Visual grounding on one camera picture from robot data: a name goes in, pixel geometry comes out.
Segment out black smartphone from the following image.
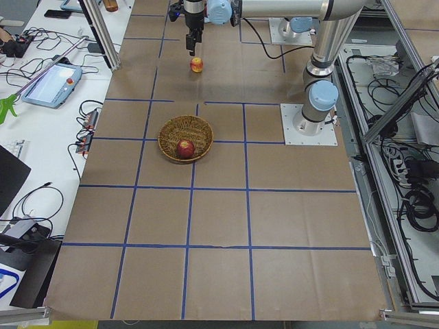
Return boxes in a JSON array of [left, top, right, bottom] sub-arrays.
[[44, 10, 71, 19]]

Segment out black laptop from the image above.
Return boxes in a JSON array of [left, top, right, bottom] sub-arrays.
[[0, 146, 31, 215]]

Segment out orange usb hub upper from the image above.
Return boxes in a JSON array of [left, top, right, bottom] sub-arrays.
[[82, 109, 99, 130]]

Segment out orange usb hub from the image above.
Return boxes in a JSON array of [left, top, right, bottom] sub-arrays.
[[82, 109, 99, 130], [75, 133, 93, 156]]

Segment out green reacher grabber tool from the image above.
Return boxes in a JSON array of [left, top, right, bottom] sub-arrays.
[[0, 35, 87, 125]]

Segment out aluminium frame post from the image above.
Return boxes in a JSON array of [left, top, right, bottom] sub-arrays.
[[79, 0, 121, 71]]

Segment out grey docking hub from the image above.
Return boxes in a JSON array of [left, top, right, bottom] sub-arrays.
[[3, 219, 50, 240]]

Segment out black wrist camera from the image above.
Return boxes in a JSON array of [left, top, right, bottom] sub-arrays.
[[168, 0, 185, 22]]

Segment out black braided left cable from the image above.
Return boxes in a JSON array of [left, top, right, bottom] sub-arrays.
[[239, 19, 315, 60]]

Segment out dark red apple in basket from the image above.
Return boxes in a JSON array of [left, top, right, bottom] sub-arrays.
[[176, 139, 195, 159]]

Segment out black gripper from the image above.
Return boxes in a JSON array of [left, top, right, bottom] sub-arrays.
[[185, 12, 204, 56]]

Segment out orange usb hub lower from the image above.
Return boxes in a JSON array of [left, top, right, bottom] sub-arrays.
[[75, 133, 93, 156]]

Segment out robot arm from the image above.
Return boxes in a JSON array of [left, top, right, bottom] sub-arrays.
[[168, 0, 365, 136]]

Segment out woven wicker basket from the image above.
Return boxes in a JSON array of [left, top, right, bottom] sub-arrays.
[[158, 115, 213, 164]]

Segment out red yellow apple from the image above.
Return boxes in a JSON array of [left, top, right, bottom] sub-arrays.
[[189, 57, 204, 73]]

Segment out teach pendant tablet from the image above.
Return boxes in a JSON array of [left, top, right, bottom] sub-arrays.
[[21, 64, 83, 108]]

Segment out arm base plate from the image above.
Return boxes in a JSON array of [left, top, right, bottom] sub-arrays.
[[268, 17, 313, 46], [280, 103, 337, 147]]

